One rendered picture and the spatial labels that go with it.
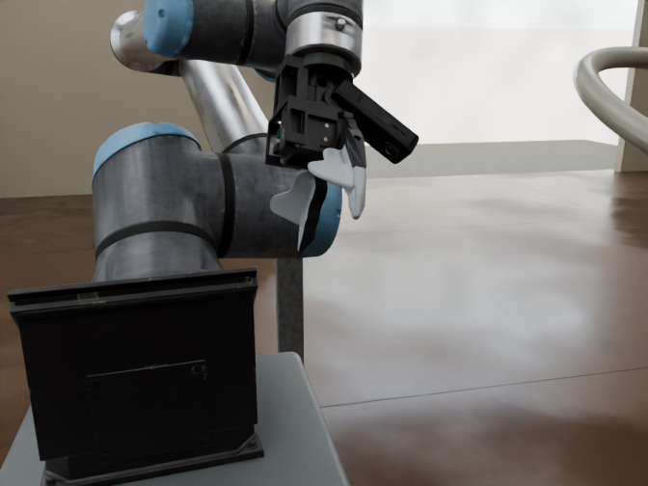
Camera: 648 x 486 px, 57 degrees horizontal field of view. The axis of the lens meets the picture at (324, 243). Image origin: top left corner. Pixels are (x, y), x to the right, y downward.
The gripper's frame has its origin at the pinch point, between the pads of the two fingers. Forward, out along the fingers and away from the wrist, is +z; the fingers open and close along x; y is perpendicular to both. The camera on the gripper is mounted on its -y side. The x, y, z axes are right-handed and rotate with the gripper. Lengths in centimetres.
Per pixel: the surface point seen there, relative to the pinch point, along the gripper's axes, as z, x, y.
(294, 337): -3, -121, -41
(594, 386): 3, -137, -183
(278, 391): 15.6, -27.1, -4.3
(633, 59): -32, 5, -43
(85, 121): -253, -555, 43
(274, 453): 23.2, -15.6, -0.4
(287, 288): -17, -114, -35
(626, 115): -13.3, 17.1, -25.3
